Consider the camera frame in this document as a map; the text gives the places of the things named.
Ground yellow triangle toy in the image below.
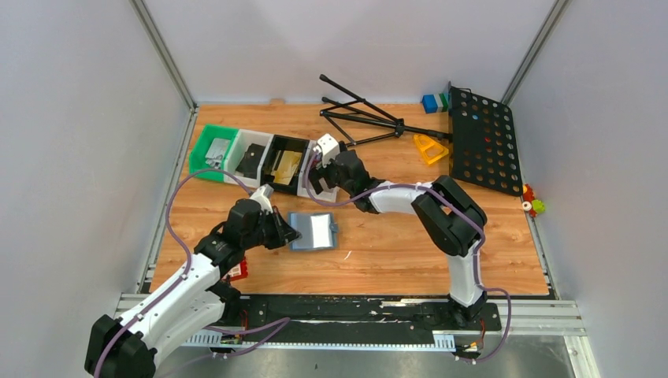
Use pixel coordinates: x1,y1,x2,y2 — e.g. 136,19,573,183
413,134,450,165

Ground white bin with black cards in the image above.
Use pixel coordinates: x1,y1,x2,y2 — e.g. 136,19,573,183
223,129,273,188

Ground colourful toy pile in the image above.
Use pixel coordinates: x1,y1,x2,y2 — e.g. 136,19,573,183
521,184,546,218

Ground red toy brick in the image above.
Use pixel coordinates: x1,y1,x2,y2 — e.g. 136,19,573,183
228,258,248,281

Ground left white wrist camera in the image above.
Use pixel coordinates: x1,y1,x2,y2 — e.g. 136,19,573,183
250,184,273,213

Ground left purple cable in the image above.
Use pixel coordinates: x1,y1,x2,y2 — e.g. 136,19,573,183
92,168,254,378

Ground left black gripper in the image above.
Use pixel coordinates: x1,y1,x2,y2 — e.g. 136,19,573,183
242,206,301,250

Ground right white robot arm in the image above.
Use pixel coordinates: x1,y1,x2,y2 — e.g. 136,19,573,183
306,150,488,329

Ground white bin with card holders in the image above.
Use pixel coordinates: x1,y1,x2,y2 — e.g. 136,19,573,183
297,140,340,202

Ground black perforated music desk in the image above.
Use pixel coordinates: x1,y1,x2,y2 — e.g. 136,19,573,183
448,86,523,197

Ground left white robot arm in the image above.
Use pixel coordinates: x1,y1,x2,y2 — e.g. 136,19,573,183
84,198,301,377

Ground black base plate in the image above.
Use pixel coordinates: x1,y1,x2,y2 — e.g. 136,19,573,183
215,295,502,346

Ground blue card holder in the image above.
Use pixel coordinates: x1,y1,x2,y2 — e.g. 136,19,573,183
288,212,339,251

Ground blue green toy blocks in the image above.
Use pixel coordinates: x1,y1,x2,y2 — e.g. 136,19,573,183
421,93,451,113

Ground black folded tripod stand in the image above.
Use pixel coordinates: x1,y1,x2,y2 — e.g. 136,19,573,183
319,74,452,147

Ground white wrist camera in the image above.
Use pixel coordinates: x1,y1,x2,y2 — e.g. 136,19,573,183
314,134,341,168
250,184,273,213

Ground silver cards stack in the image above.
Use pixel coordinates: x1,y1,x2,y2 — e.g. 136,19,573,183
205,138,232,169

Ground white slotted cable duct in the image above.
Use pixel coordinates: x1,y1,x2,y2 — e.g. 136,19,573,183
182,332,456,351

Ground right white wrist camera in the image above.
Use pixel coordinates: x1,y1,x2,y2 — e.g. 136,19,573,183
314,134,341,168

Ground gold cards stack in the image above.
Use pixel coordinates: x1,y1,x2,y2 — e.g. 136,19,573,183
270,150,302,185

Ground black cards stack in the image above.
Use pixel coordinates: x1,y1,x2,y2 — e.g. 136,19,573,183
236,143,266,179

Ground black plastic bin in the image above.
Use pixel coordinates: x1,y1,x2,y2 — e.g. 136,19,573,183
260,135,310,195

